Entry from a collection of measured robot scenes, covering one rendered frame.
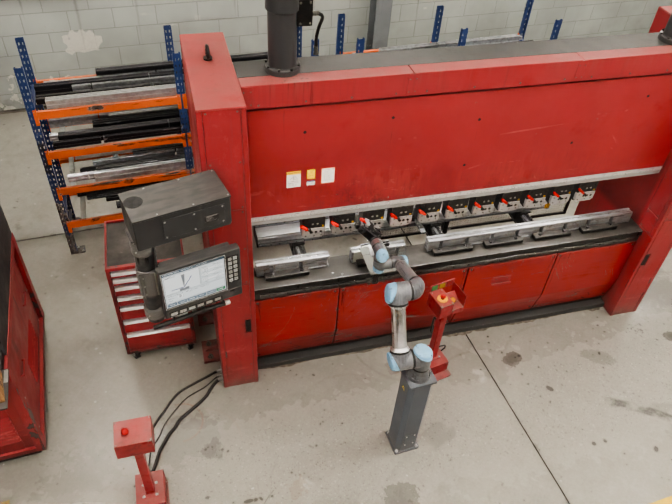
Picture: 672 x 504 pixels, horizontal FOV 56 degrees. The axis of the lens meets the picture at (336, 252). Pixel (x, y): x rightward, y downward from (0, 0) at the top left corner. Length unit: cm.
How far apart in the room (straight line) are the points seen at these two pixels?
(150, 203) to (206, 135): 44
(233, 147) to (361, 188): 98
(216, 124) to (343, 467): 242
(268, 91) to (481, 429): 278
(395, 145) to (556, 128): 109
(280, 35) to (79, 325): 298
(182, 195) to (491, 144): 197
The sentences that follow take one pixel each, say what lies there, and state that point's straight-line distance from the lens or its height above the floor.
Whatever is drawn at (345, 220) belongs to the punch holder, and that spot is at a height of 128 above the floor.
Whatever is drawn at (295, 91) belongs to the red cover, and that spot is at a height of 225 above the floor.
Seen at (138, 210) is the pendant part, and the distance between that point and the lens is 319.
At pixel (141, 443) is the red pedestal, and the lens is 372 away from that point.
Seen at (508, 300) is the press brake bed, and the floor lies 32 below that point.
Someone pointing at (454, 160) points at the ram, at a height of 166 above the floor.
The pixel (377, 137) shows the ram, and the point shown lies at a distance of 378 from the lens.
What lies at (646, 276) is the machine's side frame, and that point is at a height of 45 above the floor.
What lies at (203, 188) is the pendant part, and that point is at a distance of 327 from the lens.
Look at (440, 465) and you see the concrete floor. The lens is 457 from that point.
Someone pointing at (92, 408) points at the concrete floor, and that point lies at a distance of 488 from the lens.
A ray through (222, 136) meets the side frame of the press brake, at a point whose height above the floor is 214.
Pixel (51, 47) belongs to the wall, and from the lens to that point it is 776.
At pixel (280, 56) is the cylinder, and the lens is 345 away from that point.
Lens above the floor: 393
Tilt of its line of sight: 43 degrees down
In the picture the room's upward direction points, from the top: 5 degrees clockwise
